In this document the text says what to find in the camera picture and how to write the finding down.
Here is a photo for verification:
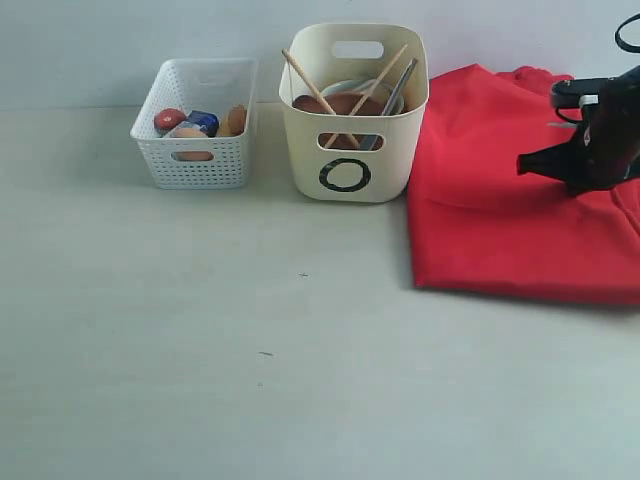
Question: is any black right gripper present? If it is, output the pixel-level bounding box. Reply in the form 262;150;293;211
516;67;639;196

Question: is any red tablecloth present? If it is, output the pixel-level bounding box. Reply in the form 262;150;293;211
407;64;639;305

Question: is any white ceramic bowl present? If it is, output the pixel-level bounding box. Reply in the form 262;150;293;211
319;79;405;115

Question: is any steel knife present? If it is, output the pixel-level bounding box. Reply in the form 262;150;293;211
359;58;419;151

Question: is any brown wooden plate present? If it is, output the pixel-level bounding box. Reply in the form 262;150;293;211
292;92;384;150

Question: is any orange fried nugget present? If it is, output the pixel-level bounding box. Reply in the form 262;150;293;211
227;105;247;136

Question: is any blue milk carton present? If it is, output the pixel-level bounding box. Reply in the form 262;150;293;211
186;110;220;137

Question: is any brown egg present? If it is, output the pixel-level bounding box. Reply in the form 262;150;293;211
165;126;208;139

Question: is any red sausage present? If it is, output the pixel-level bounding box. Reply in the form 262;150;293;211
153;108;187;131

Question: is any cream plastic bin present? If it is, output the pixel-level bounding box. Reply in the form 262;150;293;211
279;23;429;203

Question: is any white perforated plastic basket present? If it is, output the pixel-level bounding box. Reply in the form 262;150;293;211
130;58;258;189

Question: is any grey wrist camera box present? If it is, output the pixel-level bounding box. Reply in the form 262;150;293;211
550;77;613;110

